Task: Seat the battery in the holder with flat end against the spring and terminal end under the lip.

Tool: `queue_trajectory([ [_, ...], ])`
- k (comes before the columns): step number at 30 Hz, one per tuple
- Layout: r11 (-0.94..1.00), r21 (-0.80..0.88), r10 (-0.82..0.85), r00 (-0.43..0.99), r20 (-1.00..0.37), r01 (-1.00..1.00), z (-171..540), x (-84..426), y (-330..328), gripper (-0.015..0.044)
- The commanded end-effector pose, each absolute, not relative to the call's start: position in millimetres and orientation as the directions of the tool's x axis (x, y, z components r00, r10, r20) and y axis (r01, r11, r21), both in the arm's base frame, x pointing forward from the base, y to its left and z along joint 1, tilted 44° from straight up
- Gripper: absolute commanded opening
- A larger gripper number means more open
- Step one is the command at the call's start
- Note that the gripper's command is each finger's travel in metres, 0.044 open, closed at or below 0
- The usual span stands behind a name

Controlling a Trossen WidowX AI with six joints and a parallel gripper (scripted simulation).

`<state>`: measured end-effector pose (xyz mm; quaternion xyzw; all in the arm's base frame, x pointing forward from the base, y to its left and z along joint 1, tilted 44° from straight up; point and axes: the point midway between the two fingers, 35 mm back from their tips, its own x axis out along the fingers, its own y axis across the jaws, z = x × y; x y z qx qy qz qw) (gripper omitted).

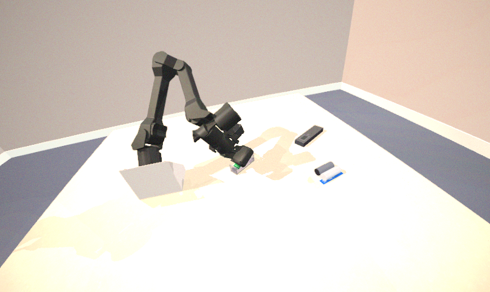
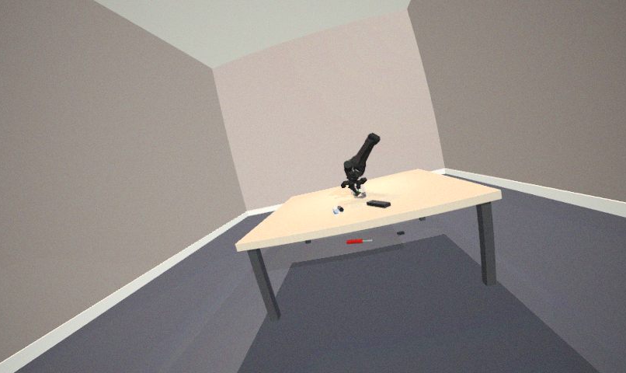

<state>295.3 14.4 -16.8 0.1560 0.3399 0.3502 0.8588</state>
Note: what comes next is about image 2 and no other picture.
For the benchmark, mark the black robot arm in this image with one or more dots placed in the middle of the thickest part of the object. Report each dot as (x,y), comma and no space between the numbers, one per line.
(358,161)

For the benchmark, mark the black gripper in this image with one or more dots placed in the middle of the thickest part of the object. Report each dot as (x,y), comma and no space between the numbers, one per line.
(351,183)

